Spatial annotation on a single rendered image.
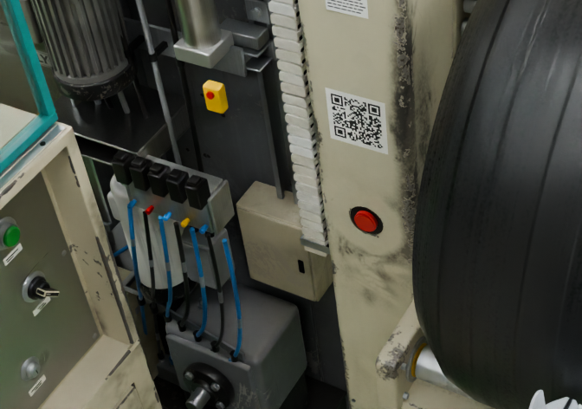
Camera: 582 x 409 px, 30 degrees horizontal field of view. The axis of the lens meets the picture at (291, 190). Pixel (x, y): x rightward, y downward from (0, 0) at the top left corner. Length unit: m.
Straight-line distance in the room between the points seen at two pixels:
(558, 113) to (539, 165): 0.05
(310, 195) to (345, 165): 0.11
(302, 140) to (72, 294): 0.35
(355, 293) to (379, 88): 0.37
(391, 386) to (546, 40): 0.56
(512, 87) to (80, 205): 0.56
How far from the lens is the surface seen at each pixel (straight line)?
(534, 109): 0.95
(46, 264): 1.34
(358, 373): 1.60
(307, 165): 1.35
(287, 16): 1.21
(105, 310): 1.45
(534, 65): 0.96
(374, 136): 1.24
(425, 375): 1.38
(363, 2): 1.13
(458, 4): 1.60
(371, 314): 1.48
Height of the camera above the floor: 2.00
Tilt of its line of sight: 43 degrees down
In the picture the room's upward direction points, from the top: 9 degrees counter-clockwise
